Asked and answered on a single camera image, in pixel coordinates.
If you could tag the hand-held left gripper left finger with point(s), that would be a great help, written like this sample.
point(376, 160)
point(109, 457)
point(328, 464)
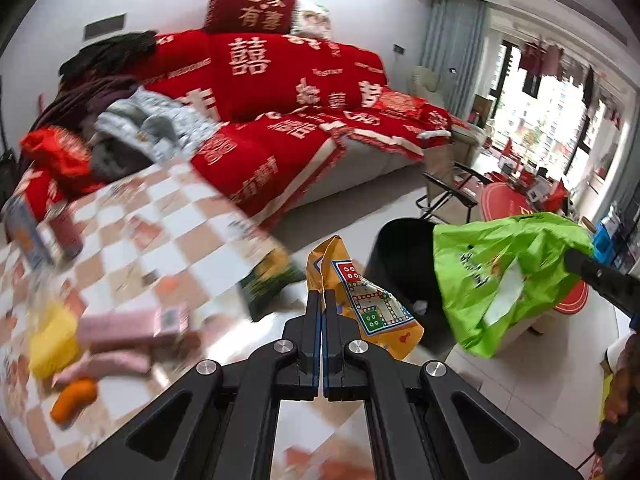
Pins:
point(311, 340)

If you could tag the hanging laundry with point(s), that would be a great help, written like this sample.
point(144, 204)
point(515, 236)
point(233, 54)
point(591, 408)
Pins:
point(550, 60)

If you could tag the pink box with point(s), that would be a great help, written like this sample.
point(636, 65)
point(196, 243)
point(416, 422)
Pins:
point(130, 327)

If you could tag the yellow printed plastic bag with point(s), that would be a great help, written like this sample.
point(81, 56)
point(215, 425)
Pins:
point(370, 305)

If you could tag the black jacket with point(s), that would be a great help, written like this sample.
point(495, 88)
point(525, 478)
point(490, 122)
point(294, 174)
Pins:
point(110, 52)

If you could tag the red cushion with gold pattern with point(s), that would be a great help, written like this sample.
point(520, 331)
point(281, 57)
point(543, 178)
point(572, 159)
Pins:
point(60, 155)

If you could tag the person's right forearm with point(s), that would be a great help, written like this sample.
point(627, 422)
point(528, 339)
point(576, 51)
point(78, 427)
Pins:
point(625, 385)

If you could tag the grey blue curtain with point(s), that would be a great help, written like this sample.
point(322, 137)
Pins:
point(450, 50)

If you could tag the blue white box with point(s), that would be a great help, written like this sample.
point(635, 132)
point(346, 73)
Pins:
point(607, 235)

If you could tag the large red printed pillow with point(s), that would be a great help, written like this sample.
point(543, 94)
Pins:
point(250, 2)

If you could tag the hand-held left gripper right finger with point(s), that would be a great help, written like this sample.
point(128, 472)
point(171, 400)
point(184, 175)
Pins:
point(332, 340)

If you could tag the grey wall panel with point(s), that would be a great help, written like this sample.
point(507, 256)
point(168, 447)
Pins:
point(103, 26)

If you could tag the red table ornaments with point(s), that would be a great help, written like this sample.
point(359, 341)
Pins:
point(530, 175)

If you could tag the sofa with red printed cover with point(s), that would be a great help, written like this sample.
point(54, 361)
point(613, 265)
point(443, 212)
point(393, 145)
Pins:
point(280, 100)

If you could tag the white printed pillow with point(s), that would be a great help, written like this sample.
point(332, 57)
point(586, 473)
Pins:
point(314, 20)

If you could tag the yellow foam net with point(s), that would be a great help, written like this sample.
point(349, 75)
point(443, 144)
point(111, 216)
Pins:
point(55, 340)

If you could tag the pink wrapper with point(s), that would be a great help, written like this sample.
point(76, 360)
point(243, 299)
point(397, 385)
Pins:
point(110, 365)

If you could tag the green yellow snack packet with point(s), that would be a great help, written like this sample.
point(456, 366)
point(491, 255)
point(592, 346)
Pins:
point(267, 280)

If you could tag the green plastic bag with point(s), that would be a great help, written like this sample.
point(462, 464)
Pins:
point(480, 270)

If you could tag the black trash bin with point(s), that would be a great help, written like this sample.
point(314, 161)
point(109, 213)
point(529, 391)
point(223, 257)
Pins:
point(400, 270)

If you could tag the tall silver drink can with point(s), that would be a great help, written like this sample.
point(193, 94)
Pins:
point(25, 230)

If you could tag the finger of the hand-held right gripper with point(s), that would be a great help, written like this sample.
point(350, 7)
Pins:
point(605, 280)

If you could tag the black folding chair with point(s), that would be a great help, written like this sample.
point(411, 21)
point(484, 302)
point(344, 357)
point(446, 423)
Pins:
point(450, 190)

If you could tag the beige armchair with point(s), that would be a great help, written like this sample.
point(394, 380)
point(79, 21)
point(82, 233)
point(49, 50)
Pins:
point(470, 145)

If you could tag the short red drink can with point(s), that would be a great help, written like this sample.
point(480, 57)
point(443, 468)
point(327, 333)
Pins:
point(66, 232)

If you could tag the small red patterned cushion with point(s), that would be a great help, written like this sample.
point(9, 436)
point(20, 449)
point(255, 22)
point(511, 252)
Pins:
point(399, 102)

